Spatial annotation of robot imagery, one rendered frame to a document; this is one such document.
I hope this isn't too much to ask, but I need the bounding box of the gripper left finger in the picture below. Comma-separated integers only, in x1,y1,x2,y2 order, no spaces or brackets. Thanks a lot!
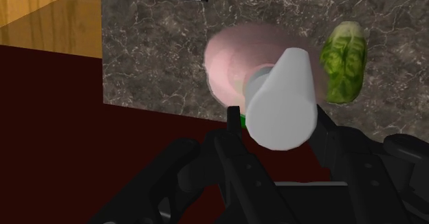
88,105,299,224

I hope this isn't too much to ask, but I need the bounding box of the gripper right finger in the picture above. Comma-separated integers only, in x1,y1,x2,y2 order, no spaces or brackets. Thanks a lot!
307,104,429,224

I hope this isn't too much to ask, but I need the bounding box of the white bottle with grey neck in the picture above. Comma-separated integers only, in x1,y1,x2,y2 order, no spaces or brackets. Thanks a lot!
243,47,318,151

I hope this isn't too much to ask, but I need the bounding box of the pink round plate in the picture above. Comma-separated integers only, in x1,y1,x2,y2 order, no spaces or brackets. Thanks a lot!
203,23,331,111

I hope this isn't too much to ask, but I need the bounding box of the green lettuce head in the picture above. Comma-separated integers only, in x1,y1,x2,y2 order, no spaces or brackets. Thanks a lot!
318,21,368,104

